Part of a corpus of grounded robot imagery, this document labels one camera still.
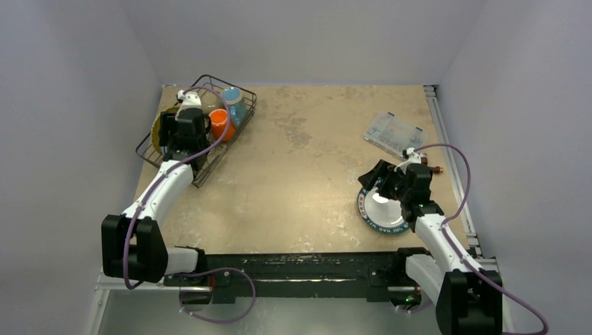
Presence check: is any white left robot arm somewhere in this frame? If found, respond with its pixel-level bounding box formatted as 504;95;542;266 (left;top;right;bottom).
101;107;211;285

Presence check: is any round woven bamboo mat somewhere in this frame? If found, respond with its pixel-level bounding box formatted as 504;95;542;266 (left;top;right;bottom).
150;105;180;156

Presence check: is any clear plastic screw box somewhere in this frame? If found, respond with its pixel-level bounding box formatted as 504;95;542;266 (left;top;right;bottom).
363;112;428;160

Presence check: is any blue butterfly mug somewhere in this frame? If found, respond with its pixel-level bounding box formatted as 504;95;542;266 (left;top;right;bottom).
223;87;247;129

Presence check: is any green rim lettered plate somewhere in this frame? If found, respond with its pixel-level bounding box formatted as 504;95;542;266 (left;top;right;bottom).
356;187;410;235

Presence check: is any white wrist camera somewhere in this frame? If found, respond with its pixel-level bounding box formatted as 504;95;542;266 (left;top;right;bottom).
397;147;422;172
177;90;202;112

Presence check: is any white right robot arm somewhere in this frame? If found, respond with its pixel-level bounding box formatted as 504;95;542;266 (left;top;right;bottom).
357;160;503;334

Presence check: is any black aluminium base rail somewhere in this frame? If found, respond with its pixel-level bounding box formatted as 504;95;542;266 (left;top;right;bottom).
94;249;498;306

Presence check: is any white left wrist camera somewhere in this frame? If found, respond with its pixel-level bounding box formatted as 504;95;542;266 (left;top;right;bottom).
177;90;202;112

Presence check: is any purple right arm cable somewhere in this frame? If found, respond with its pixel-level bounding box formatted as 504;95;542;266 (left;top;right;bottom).
395;143;550;335

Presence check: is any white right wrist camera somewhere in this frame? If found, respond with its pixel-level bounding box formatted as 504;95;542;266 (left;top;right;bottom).
397;147;422;172

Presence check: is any black wire dish rack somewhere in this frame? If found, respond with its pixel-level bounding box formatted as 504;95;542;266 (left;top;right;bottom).
135;74;257;188

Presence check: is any red translucent cup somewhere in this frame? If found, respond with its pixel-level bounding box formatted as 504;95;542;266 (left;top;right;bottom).
209;108;235;142

